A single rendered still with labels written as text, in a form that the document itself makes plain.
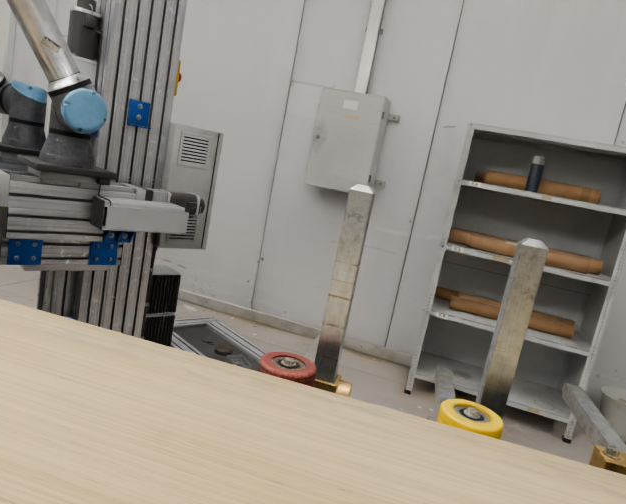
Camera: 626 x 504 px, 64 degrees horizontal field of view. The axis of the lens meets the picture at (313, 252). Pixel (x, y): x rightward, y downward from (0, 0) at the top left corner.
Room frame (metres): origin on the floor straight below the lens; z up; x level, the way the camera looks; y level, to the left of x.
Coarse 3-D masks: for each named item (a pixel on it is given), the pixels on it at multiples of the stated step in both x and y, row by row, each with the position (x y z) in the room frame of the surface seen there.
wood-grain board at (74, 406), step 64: (0, 320) 0.63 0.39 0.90; (64, 320) 0.67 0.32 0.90; (0, 384) 0.47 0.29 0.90; (64, 384) 0.50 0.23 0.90; (128, 384) 0.53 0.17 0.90; (192, 384) 0.55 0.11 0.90; (256, 384) 0.59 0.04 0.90; (0, 448) 0.38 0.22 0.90; (64, 448) 0.39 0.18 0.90; (128, 448) 0.41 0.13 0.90; (192, 448) 0.43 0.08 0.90; (256, 448) 0.45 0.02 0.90; (320, 448) 0.47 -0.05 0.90; (384, 448) 0.50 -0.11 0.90; (448, 448) 0.52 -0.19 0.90; (512, 448) 0.55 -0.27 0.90
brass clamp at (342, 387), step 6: (336, 378) 0.75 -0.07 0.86; (318, 384) 0.73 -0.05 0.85; (324, 384) 0.73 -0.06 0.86; (330, 384) 0.73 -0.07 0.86; (336, 384) 0.73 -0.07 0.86; (342, 384) 0.74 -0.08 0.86; (348, 384) 0.74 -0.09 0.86; (330, 390) 0.72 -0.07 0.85; (336, 390) 0.73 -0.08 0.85; (342, 390) 0.73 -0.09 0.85; (348, 390) 0.73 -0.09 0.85; (348, 396) 0.73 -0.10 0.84
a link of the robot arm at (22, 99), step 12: (12, 84) 1.84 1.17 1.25; (24, 84) 1.84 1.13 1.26; (0, 96) 1.85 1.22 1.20; (12, 96) 1.84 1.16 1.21; (24, 96) 1.83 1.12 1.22; (36, 96) 1.85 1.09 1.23; (12, 108) 1.84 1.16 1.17; (24, 108) 1.83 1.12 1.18; (36, 108) 1.86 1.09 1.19; (36, 120) 1.86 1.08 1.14
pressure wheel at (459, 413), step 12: (444, 408) 0.61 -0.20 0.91; (456, 408) 0.62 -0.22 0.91; (468, 408) 0.61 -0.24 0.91; (480, 408) 0.63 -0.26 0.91; (444, 420) 0.60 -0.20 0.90; (456, 420) 0.58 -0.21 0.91; (468, 420) 0.59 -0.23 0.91; (480, 420) 0.60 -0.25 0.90; (492, 420) 0.60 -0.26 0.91; (480, 432) 0.57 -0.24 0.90; (492, 432) 0.58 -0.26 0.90
